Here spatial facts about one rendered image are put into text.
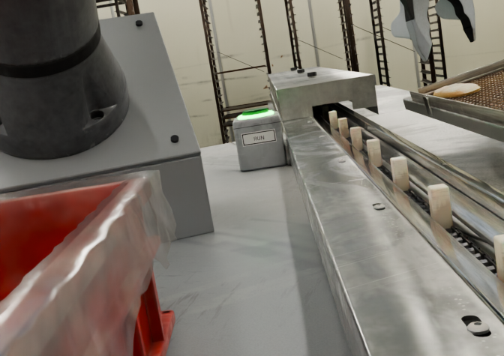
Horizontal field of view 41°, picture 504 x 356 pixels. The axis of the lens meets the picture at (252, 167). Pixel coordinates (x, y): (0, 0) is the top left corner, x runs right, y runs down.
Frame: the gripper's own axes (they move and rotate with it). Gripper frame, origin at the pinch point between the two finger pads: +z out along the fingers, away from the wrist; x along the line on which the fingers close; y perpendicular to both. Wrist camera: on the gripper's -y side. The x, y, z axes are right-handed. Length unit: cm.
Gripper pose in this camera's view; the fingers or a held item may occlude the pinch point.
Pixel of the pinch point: (451, 42)
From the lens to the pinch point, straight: 92.1
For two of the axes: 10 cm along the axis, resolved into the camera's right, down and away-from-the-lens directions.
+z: 3.4, 9.3, 1.4
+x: -8.3, 3.7, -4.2
